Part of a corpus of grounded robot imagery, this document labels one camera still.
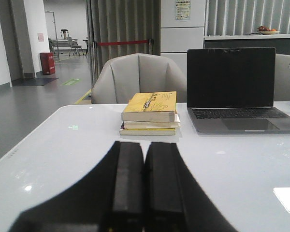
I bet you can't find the metal cart in background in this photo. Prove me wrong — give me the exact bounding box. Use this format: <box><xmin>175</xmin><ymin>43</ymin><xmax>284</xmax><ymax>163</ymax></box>
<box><xmin>48</xmin><ymin>29</ymin><xmax>84</xmax><ymax>57</ymax></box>

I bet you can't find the white cabinet with poster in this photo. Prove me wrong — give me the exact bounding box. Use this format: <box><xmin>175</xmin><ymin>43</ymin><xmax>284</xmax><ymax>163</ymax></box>
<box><xmin>160</xmin><ymin>0</ymin><xmax>206</xmax><ymax>73</ymax></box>

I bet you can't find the white middle book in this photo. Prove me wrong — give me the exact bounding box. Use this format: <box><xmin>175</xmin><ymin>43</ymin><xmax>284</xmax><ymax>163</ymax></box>
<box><xmin>121</xmin><ymin>114</ymin><xmax>180</xmax><ymax>129</ymax></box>

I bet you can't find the fruit bowl on counter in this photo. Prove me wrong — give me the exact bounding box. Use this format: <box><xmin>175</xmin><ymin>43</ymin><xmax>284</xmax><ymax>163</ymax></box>
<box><xmin>257</xmin><ymin>26</ymin><xmax>280</xmax><ymax>35</ymax></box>

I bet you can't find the yellow top book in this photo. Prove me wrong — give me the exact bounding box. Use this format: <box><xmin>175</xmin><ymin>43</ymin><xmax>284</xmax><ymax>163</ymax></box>
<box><xmin>121</xmin><ymin>91</ymin><xmax>177</xmax><ymax>122</ymax></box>

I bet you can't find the grey left armchair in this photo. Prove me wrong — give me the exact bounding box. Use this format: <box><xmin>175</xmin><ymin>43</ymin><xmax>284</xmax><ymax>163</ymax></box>
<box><xmin>91</xmin><ymin>53</ymin><xmax>187</xmax><ymax>104</ymax></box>

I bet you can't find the grey open laptop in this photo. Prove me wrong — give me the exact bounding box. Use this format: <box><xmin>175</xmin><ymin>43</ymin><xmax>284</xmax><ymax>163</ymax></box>
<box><xmin>187</xmin><ymin>47</ymin><xmax>290</xmax><ymax>134</ymax></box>

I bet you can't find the yellow bottom book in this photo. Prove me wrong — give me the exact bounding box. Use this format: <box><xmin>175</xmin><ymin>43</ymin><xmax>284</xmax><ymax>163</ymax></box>
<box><xmin>119</xmin><ymin>128</ymin><xmax>176</xmax><ymax>135</ymax></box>

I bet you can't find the yellow book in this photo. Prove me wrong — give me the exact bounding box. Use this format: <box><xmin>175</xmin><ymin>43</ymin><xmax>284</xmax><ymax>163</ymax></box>
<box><xmin>119</xmin><ymin>128</ymin><xmax>176</xmax><ymax>135</ymax></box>
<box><xmin>121</xmin><ymin>91</ymin><xmax>177</xmax><ymax>122</ymax></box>

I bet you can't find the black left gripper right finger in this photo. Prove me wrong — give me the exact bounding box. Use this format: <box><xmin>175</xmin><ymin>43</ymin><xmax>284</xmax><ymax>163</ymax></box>
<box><xmin>144</xmin><ymin>142</ymin><xmax>188</xmax><ymax>232</ymax></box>

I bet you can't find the red barrier belt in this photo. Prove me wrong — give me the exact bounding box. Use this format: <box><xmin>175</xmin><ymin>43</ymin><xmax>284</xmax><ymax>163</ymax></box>
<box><xmin>96</xmin><ymin>39</ymin><xmax>154</xmax><ymax>46</ymax></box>

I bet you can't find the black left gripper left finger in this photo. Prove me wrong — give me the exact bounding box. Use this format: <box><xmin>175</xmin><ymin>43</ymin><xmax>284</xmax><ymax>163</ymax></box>
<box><xmin>103</xmin><ymin>142</ymin><xmax>144</xmax><ymax>232</ymax></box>

